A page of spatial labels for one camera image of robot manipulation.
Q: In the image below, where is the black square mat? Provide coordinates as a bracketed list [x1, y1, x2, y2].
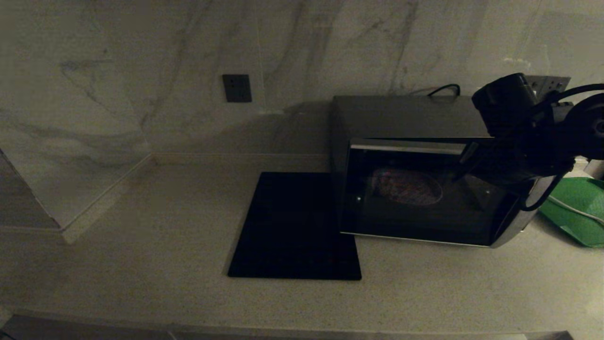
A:
[228, 172, 362, 281]

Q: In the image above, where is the green plastic tray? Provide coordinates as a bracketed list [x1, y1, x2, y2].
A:
[539, 177, 604, 248]

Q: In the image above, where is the dark single wall socket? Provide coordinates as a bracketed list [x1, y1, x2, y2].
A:
[223, 75, 252, 103]

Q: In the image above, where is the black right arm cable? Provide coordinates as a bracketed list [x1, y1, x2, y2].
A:
[519, 170, 569, 212]

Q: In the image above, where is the grey double wall socket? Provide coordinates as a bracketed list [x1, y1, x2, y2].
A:
[526, 76, 571, 95]

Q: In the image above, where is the purple plate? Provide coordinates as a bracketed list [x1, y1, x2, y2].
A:
[370, 168, 443, 206]

